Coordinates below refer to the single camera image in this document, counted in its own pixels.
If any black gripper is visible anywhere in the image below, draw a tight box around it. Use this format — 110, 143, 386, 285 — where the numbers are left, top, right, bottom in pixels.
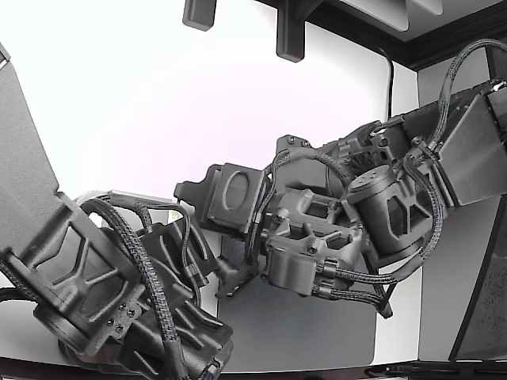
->
140, 220, 218, 287
176, 161, 274, 238

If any black braided cable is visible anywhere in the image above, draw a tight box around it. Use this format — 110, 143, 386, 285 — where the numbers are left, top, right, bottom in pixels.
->
263, 152, 356, 191
429, 37, 507, 151
312, 150, 448, 302
77, 196, 187, 380

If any long black mounting post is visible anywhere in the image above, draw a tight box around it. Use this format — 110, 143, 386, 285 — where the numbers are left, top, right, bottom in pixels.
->
276, 0, 306, 63

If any short black mounting post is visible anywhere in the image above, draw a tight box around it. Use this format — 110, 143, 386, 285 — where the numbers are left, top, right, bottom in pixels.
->
182, 0, 218, 31

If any thin black cable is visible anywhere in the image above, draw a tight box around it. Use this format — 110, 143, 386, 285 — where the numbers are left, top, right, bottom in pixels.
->
374, 45, 395, 120

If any black frame beam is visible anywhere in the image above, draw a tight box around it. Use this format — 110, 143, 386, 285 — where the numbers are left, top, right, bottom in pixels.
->
253, 0, 507, 72

